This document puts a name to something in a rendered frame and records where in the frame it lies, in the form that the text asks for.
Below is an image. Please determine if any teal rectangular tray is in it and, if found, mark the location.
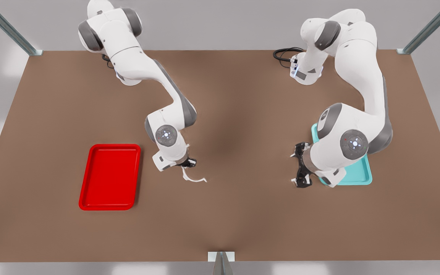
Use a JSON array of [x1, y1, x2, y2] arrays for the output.
[[311, 123, 373, 186]]

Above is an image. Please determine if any red rectangular tray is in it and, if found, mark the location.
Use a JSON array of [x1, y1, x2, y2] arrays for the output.
[[78, 144, 142, 211]]

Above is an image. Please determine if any silver frame post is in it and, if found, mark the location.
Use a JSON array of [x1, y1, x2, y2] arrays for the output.
[[396, 0, 440, 55], [0, 0, 43, 57], [208, 251, 235, 275]]

